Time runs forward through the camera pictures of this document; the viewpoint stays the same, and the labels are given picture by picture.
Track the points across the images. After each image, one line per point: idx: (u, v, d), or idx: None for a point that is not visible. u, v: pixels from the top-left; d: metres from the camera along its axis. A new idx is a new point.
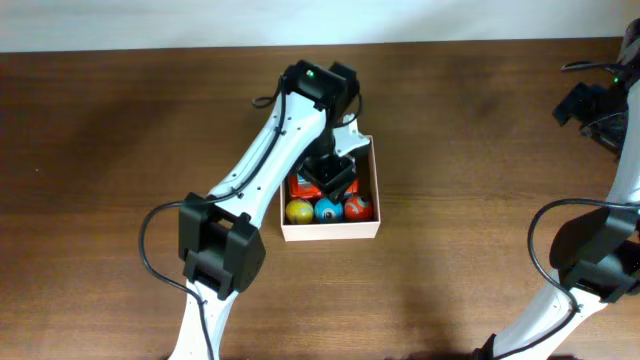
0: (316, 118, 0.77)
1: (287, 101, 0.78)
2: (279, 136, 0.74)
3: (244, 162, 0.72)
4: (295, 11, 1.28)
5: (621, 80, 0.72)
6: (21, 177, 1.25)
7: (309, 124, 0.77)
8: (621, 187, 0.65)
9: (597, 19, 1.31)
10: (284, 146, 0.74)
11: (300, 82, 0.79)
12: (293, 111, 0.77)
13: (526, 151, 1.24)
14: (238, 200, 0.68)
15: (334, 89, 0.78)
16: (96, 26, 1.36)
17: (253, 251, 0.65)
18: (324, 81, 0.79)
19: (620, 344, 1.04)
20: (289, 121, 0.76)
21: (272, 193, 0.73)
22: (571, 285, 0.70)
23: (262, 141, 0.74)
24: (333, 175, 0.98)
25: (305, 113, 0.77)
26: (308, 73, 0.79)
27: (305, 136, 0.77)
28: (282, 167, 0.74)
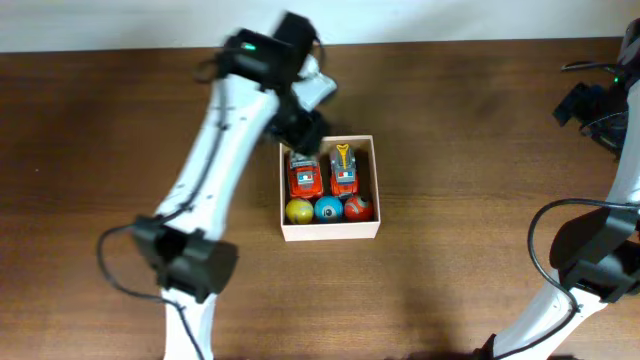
0: (262, 101, 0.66)
1: (225, 87, 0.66)
2: (224, 132, 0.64)
3: (188, 169, 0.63)
4: (294, 13, 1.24)
5: (620, 80, 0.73)
6: (19, 178, 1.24)
7: (257, 111, 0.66)
8: (621, 186, 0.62)
9: (598, 21, 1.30)
10: (230, 143, 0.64)
11: (238, 57, 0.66)
12: (235, 98, 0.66)
13: (525, 153, 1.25)
14: (189, 214, 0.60)
15: (281, 59, 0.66)
16: (90, 27, 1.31)
17: (220, 261, 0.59)
18: (269, 49, 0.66)
19: (618, 343, 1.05)
20: (232, 111, 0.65)
21: (228, 196, 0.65)
22: (571, 285, 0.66)
23: (206, 142, 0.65)
24: (305, 135, 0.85)
25: (248, 98, 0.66)
26: (247, 46, 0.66)
27: (255, 123, 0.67)
28: (232, 166, 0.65)
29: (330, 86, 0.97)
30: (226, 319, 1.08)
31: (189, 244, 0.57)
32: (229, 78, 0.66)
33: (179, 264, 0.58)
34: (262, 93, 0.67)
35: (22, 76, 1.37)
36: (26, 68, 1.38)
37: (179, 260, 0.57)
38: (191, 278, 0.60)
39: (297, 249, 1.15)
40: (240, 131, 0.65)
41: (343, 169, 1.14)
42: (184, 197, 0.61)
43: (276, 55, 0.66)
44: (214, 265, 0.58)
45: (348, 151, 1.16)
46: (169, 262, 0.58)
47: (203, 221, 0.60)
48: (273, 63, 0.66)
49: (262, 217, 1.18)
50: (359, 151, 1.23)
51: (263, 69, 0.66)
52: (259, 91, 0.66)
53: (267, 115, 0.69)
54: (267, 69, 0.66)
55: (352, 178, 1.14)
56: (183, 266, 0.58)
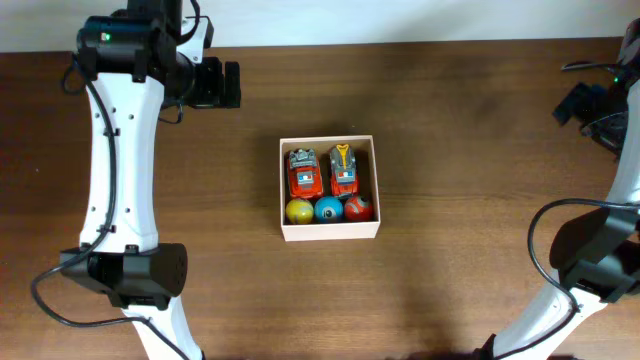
0: (144, 91, 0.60)
1: (99, 90, 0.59)
2: (117, 139, 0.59)
3: (94, 189, 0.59)
4: (295, 12, 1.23)
5: (620, 80, 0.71)
6: (17, 178, 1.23)
7: (142, 104, 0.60)
8: (621, 187, 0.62)
9: (598, 22, 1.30)
10: (127, 148, 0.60)
11: (101, 49, 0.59)
12: (115, 98, 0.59)
13: (525, 153, 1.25)
14: (114, 235, 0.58)
15: (149, 34, 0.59)
16: None
17: (163, 263, 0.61)
18: (127, 29, 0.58)
19: (618, 344, 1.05)
20: (117, 113, 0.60)
21: (147, 200, 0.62)
22: (571, 286, 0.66)
23: (103, 155, 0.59)
24: (217, 88, 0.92)
25: (128, 93, 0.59)
26: (104, 36, 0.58)
27: (146, 116, 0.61)
28: (139, 169, 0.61)
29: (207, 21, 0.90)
30: (225, 319, 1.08)
31: (127, 259, 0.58)
32: (97, 79, 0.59)
33: (127, 281, 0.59)
34: (140, 82, 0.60)
35: (15, 75, 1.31)
36: (21, 67, 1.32)
37: (126, 278, 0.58)
38: (147, 290, 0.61)
39: (297, 249, 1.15)
40: (133, 131, 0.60)
41: (343, 169, 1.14)
42: (100, 220, 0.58)
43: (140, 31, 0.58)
44: (160, 269, 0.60)
45: (348, 151, 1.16)
46: (120, 283, 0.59)
47: (131, 236, 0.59)
48: (142, 43, 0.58)
49: (261, 217, 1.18)
50: (359, 151, 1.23)
51: (135, 53, 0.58)
52: (136, 81, 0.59)
53: (158, 100, 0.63)
54: (139, 51, 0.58)
55: (352, 178, 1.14)
56: (132, 282, 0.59)
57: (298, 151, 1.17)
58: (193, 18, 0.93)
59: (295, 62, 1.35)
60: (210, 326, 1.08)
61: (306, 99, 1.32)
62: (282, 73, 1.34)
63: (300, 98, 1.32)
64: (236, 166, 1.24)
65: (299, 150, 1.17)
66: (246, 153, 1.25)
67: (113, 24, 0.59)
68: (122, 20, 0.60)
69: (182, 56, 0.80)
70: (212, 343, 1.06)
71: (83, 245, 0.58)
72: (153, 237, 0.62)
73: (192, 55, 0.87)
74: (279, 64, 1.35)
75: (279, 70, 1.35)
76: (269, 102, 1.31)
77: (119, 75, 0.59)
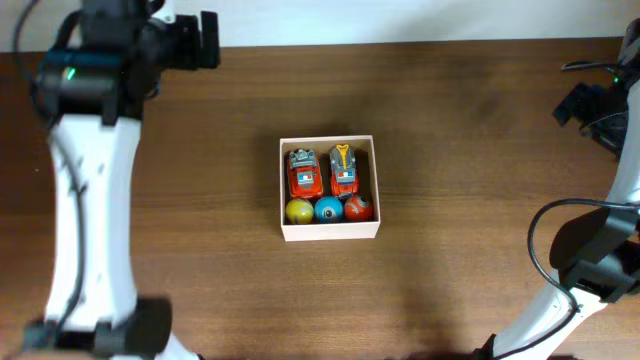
0: (114, 140, 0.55)
1: (63, 138, 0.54)
2: (84, 195, 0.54)
3: (61, 253, 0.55)
4: (296, 11, 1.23)
5: (621, 81, 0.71)
6: (15, 176, 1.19)
7: (111, 153, 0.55)
8: (621, 186, 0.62)
9: (598, 21, 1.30)
10: (95, 206, 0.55)
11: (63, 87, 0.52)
12: (81, 147, 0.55)
13: (525, 153, 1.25)
14: (84, 307, 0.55)
15: (118, 69, 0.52)
16: None
17: (138, 334, 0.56)
18: (93, 63, 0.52)
19: (618, 343, 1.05)
20: (84, 166, 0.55)
21: (121, 259, 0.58)
22: (571, 286, 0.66)
23: (68, 213, 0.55)
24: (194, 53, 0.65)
25: (95, 139, 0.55)
26: (67, 73, 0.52)
27: (118, 165, 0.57)
28: (110, 229, 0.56)
29: None
30: (225, 319, 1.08)
31: (96, 334, 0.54)
32: (60, 124, 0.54)
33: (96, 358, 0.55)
34: (109, 127, 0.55)
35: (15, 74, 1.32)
36: None
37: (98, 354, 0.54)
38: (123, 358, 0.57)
39: (297, 249, 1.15)
40: (102, 187, 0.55)
41: (343, 169, 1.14)
42: (68, 290, 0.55)
43: (110, 66, 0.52)
44: (134, 341, 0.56)
45: (348, 151, 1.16)
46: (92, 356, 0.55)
47: (102, 307, 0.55)
48: (110, 81, 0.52)
49: (261, 217, 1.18)
50: (359, 152, 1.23)
51: (103, 92, 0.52)
52: (105, 124, 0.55)
53: (131, 143, 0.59)
54: (108, 89, 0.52)
55: (352, 178, 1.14)
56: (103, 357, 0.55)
57: (298, 151, 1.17)
58: None
59: (295, 62, 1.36)
60: (210, 326, 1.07)
61: (306, 99, 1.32)
62: (282, 73, 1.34)
63: (300, 98, 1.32)
64: (236, 166, 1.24)
65: (299, 150, 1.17)
66: (245, 153, 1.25)
67: (78, 57, 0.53)
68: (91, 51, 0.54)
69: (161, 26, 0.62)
70: (212, 343, 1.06)
71: (51, 319, 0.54)
72: (128, 302, 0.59)
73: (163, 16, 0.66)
74: (279, 64, 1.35)
75: (280, 70, 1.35)
76: (269, 102, 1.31)
77: (88, 119, 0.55)
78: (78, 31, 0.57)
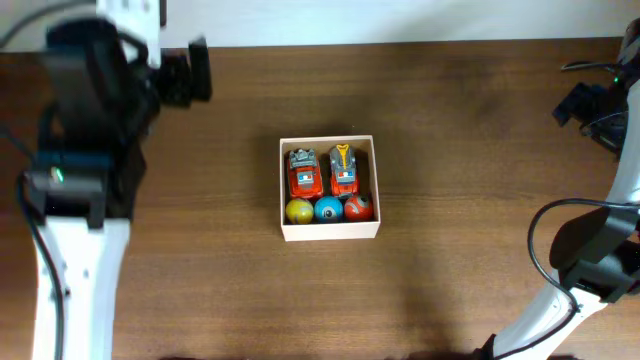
0: (98, 247, 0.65)
1: (51, 241, 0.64)
2: (67, 298, 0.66)
3: (42, 341, 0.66)
4: (295, 11, 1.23)
5: (621, 80, 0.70)
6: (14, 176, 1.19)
7: (95, 260, 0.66)
8: (621, 186, 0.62)
9: (598, 21, 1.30)
10: (77, 305, 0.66)
11: (51, 190, 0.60)
12: (64, 251, 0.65)
13: (525, 153, 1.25)
14: None
15: (107, 173, 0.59)
16: None
17: None
18: (82, 168, 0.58)
19: (618, 343, 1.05)
20: (69, 271, 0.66)
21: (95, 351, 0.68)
22: (571, 286, 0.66)
23: (50, 308, 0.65)
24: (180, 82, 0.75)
25: (79, 244, 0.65)
26: (56, 177, 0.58)
27: (100, 270, 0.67)
28: (91, 325, 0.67)
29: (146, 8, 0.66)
30: (225, 319, 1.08)
31: None
32: (46, 227, 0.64)
33: None
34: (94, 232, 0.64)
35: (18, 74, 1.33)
36: None
37: None
38: None
39: (297, 249, 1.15)
40: (83, 292, 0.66)
41: (343, 169, 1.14)
42: None
43: (100, 166, 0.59)
44: None
45: (348, 151, 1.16)
46: None
47: None
48: (99, 185, 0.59)
49: (261, 217, 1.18)
50: (359, 152, 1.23)
51: (91, 193, 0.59)
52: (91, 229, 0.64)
53: (116, 252, 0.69)
54: (97, 191, 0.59)
55: (352, 178, 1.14)
56: None
57: (298, 151, 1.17)
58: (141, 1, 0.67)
59: (295, 62, 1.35)
60: (210, 326, 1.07)
61: (306, 99, 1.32)
62: (282, 73, 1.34)
63: (301, 98, 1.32)
64: (236, 166, 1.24)
65: (299, 150, 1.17)
66: (245, 153, 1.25)
67: (67, 162, 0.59)
68: (79, 154, 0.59)
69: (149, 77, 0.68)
70: (212, 343, 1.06)
71: None
72: None
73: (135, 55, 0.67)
74: (279, 64, 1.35)
75: (280, 70, 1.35)
76: (269, 102, 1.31)
77: (71, 221, 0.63)
78: (57, 120, 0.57)
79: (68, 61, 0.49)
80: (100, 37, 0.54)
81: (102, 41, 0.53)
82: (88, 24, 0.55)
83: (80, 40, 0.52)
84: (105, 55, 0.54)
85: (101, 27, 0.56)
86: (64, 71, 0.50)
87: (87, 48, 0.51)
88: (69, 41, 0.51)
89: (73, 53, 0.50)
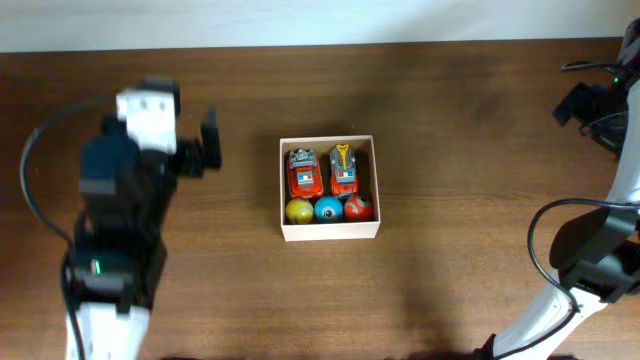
0: (127, 331, 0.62)
1: (82, 324, 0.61)
2: None
3: None
4: (295, 11, 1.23)
5: (621, 81, 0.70)
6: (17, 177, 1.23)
7: (123, 344, 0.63)
8: (621, 185, 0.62)
9: (597, 21, 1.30)
10: None
11: (88, 282, 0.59)
12: (96, 335, 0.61)
13: (525, 153, 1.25)
14: None
15: (138, 265, 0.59)
16: (98, 26, 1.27)
17: None
18: (119, 260, 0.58)
19: (618, 343, 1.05)
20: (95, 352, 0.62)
21: None
22: (571, 285, 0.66)
23: None
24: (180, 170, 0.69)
25: (110, 332, 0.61)
26: (94, 268, 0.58)
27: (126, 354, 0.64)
28: None
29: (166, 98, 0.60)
30: (225, 319, 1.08)
31: None
32: (81, 312, 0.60)
33: None
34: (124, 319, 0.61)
35: (19, 75, 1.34)
36: (26, 67, 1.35)
37: None
38: None
39: (297, 249, 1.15)
40: None
41: (343, 169, 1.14)
42: None
43: (130, 261, 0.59)
44: None
45: (348, 151, 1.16)
46: None
47: None
48: (131, 276, 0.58)
49: (261, 217, 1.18)
50: (359, 152, 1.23)
51: (123, 286, 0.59)
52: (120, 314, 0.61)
53: (141, 328, 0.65)
54: (128, 284, 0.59)
55: (352, 178, 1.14)
56: None
57: (298, 151, 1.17)
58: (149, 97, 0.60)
59: (295, 62, 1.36)
60: (210, 326, 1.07)
61: (306, 99, 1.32)
62: (282, 74, 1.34)
63: (300, 98, 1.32)
64: (236, 166, 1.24)
65: (299, 150, 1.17)
66: (245, 153, 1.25)
67: (105, 252, 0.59)
68: (115, 247, 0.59)
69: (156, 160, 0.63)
70: (212, 343, 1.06)
71: None
72: None
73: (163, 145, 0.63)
74: (279, 64, 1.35)
75: (280, 70, 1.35)
76: (269, 102, 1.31)
77: (104, 307, 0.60)
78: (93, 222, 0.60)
79: (101, 181, 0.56)
80: (128, 152, 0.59)
81: (129, 158, 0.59)
82: (115, 135, 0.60)
83: (109, 160, 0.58)
84: (134, 170, 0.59)
85: (127, 137, 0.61)
86: (95, 193, 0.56)
87: (116, 172, 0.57)
88: (99, 163, 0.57)
89: (101, 177, 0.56)
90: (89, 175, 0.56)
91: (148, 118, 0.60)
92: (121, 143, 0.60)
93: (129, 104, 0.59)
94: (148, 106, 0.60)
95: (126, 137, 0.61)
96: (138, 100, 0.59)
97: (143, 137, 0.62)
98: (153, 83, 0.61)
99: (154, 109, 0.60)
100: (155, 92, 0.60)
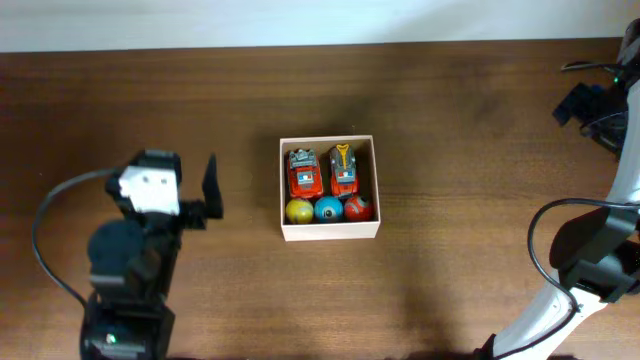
0: None
1: None
2: None
3: None
4: (295, 11, 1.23)
5: (621, 81, 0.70)
6: (17, 177, 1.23)
7: None
8: (622, 185, 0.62)
9: (598, 21, 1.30)
10: None
11: (105, 351, 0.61)
12: None
13: (525, 153, 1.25)
14: None
15: (149, 334, 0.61)
16: (99, 26, 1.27)
17: None
18: (132, 331, 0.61)
19: (618, 343, 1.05)
20: None
21: None
22: (571, 286, 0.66)
23: None
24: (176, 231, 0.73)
25: None
26: (110, 337, 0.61)
27: None
28: None
29: (167, 175, 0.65)
30: (225, 319, 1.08)
31: None
32: None
33: None
34: None
35: (19, 75, 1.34)
36: (25, 67, 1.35)
37: None
38: None
39: (297, 249, 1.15)
40: None
41: (343, 169, 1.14)
42: None
43: (144, 331, 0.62)
44: None
45: (348, 151, 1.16)
46: None
47: None
48: (144, 346, 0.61)
49: (261, 217, 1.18)
50: (359, 152, 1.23)
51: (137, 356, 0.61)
52: None
53: None
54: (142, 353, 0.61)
55: (352, 178, 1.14)
56: None
57: (298, 151, 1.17)
58: (148, 175, 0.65)
59: (295, 62, 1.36)
60: (210, 326, 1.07)
61: (306, 99, 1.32)
62: (282, 74, 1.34)
63: (300, 99, 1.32)
64: (236, 166, 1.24)
65: (299, 150, 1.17)
66: (245, 153, 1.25)
67: (119, 323, 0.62)
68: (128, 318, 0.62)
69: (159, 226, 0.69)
70: (212, 343, 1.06)
71: None
72: None
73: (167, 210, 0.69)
74: (279, 64, 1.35)
75: (280, 70, 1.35)
76: (269, 102, 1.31)
77: None
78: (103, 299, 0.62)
79: (110, 274, 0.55)
80: (132, 241, 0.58)
81: (135, 247, 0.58)
82: (118, 225, 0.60)
83: (115, 251, 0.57)
84: (141, 253, 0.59)
85: (130, 227, 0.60)
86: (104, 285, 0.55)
87: (125, 263, 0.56)
88: (105, 256, 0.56)
89: (111, 270, 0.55)
90: (98, 268, 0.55)
91: (151, 192, 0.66)
92: (125, 233, 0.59)
93: (131, 184, 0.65)
94: (149, 180, 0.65)
95: (130, 228, 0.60)
96: (139, 176, 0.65)
97: (149, 205, 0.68)
98: (151, 157, 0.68)
99: (154, 184, 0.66)
100: (154, 170, 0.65)
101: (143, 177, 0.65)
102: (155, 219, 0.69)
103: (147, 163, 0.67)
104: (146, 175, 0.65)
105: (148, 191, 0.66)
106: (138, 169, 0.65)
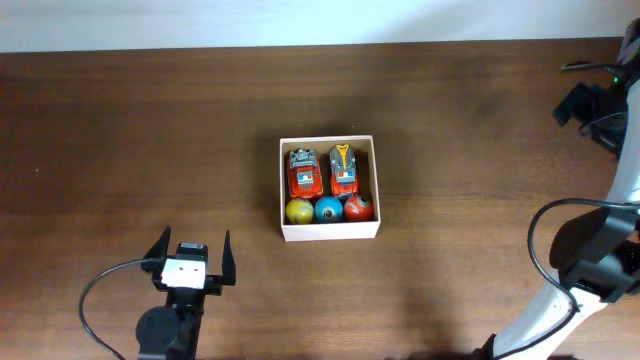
0: None
1: None
2: None
3: None
4: (297, 11, 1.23)
5: (620, 81, 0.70)
6: (18, 178, 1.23)
7: None
8: (622, 185, 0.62)
9: (598, 22, 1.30)
10: None
11: None
12: None
13: (525, 153, 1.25)
14: None
15: None
16: (97, 26, 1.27)
17: None
18: None
19: (618, 343, 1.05)
20: None
21: None
22: (571, 285, 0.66)
23: None
24: (200, 303, 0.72)
25: None
26: None
27: None
28: None
29: (200, 263, 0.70)
30: (225, 319, 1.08)
31: None
32: None
33: None
34: None
35: (19, 75, 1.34)
36: (24, 67, 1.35)
37: None
38: None
39: (298, 249, 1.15)
40: None
41: (343, 169, 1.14)
42: None
43: None
44: None
45: (348, 151, 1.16)
46: None
47: None
48: None
49: (261, 217, 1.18)
50: (358, 152, 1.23)
51: None
52: None
53: None
54: None
55: (352, 178, 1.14)
56: None
57: (298, 151, 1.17)
58: (183, 263, 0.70)
59: (296, 63, 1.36)
60: (210, 326, 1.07)
61: (307, 100, 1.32)
62: (282, 74, 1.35)
63: (301, 99, 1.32)
64: (235, 166, 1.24)
65: (299, 150, 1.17)
66: (245, 153, 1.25)
67: None
68: None
69: (182, 302, 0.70)
70: (212, 343, 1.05)
71: None
72: None
73: (193, 285, 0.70)
74: (280, 64, 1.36)
75: (280, 70, 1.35)
76: (269, 103, 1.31)
77: None
78: None
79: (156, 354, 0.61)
80: (171, 327, 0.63)
81: (174, 332, 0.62)
82: (159, 311, 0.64)
83: (157, 334, 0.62)
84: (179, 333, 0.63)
85: (167, 309, 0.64)
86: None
87: (165, 345, 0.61)
88: (148, 338, 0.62)
89: (156, 351, 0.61)
90: (143, 349, 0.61)
91: (183, 278, 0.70)
92: (165, 318, 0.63)
93: (168, 272, 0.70)
94: (183, 269, 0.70)
95: (167, 310, 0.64)
96: (176, 266, 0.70)
97: (179, 285, 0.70)
98: (185, 247, 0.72)
99: (188, 271, 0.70)
100: (188, 258, 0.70)
101: (180, 267, 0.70)
102: (183, 296, 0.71)
103: (181, 253, 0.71)
104: (181, 264, 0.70)
105: (179, 275, 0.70)
106: (174, 259, 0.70)
